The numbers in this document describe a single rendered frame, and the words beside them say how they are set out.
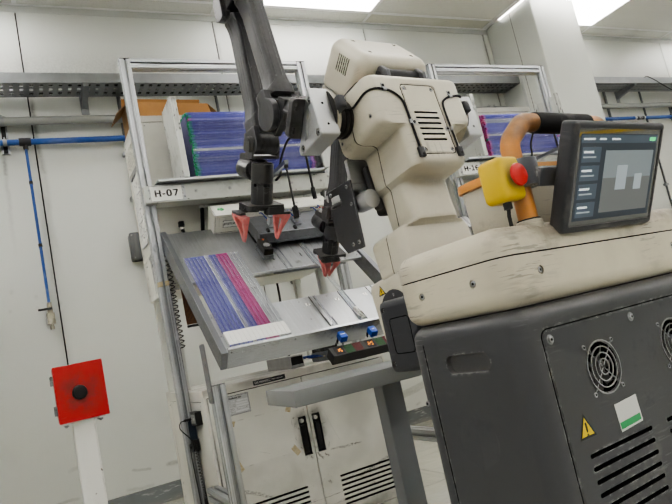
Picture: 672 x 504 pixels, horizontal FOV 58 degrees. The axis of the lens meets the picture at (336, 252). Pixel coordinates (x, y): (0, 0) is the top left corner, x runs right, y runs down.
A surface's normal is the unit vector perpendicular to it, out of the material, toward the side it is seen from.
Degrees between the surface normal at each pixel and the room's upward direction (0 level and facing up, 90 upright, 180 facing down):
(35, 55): 90
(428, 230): 82
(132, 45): 90
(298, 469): 90
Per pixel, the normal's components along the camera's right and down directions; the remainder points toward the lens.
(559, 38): 0.43, -0.21
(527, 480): -0.83, 0.11
